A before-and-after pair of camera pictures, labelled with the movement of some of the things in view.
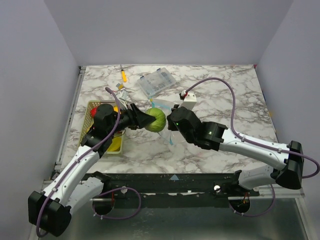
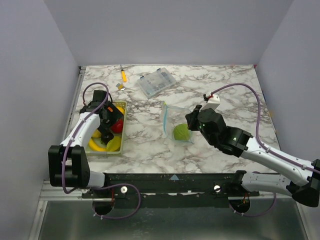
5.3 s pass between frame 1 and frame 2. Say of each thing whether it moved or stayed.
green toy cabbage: moved
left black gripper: moved
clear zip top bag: moved
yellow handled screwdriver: stayed
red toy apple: moved
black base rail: stayed
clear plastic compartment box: stayed
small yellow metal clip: stayed
